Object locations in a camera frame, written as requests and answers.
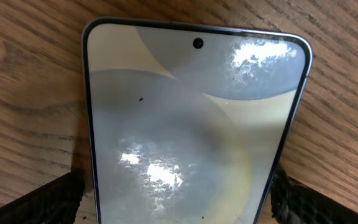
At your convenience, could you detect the Samsung Galaxy smartphone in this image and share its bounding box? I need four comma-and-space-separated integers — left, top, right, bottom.
81, 17, 313, 223

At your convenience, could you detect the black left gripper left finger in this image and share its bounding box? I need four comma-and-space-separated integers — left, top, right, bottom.
0, 172, 85, 224

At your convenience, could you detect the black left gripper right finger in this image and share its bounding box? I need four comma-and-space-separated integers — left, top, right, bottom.
270, 168, 358, 224

